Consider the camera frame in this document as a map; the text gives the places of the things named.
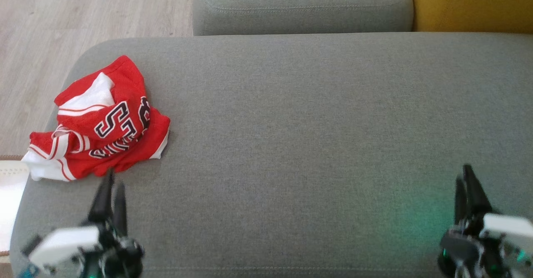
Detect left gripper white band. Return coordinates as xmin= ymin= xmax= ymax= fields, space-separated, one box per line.
xmin=21 ymin=168 xmax=145 ymax=278

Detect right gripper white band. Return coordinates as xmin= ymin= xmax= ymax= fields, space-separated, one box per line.
xmin=437 ymin=164 xmax=533 ymax=278

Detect red basketball jersey white sleeves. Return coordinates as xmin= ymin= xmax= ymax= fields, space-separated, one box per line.
xmin=22 ymin=55 xmax=171 ymax=183

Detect white basket with brown trim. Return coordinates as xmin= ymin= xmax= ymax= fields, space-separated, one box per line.
xmin=0 ymin=155 xmax=30 ymax=258

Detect grey fabric sofa seat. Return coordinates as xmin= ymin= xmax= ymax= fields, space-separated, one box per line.
xmin=9 ymin=32 xmax=533 ymax=278

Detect mustard yellow sofa cushion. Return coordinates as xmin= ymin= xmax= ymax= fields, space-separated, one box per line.
xmin=408 ymin=0 xmax=533 ymax=35

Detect grey sofa back cushion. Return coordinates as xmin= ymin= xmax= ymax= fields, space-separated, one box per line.
xmin=192 ymin=0 xmax=414 ymax=36

